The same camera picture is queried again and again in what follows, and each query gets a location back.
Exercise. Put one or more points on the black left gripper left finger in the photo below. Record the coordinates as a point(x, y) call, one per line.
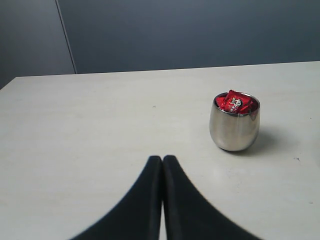
point(137, 216)

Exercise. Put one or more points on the stainless steel cup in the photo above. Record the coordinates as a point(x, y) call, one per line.
point(233, 132)

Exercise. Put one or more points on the red candies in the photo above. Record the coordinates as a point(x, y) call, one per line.
point(236, 103)

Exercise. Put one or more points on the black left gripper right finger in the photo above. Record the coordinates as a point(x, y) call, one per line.
point(188, 215)

